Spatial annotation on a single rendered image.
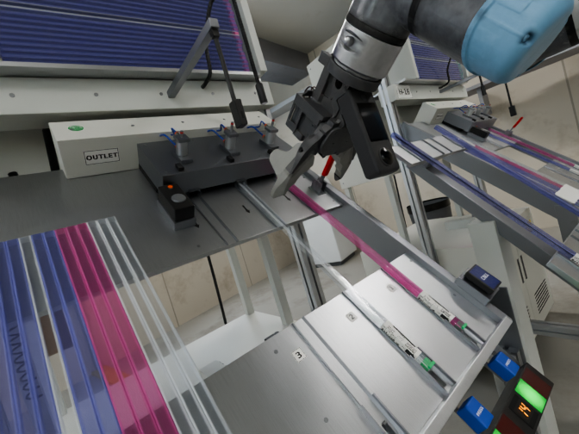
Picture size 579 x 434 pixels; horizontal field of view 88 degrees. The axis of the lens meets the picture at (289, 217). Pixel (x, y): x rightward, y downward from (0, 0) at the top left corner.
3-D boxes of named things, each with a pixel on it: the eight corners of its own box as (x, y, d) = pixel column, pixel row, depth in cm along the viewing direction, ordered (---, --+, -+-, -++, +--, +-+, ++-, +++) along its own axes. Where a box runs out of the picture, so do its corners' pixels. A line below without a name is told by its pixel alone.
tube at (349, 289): (430, 367, 42) (434, 363, 41) (426, 373, 41) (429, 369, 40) (239, 182, 69) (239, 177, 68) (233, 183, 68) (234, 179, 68)
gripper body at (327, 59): (317, 125, 51) (350, 51, 42) (350, 157, 47) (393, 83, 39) (282, 128, 46) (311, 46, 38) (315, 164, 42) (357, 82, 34)
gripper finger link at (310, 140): (293, 173, 46) (334, 132, 44) (299, 181, 45) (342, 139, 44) (279, 163, 42) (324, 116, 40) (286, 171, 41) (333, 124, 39)
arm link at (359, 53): (414, 49, 36) (375, 42, 31) (393, 85, 39) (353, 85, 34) (371, 21, 39) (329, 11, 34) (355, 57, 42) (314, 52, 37)
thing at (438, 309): (463, 329, 49) (468, 324, 48) (459, 333, 48) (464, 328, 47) (276, 174, 76) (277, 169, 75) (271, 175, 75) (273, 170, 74)
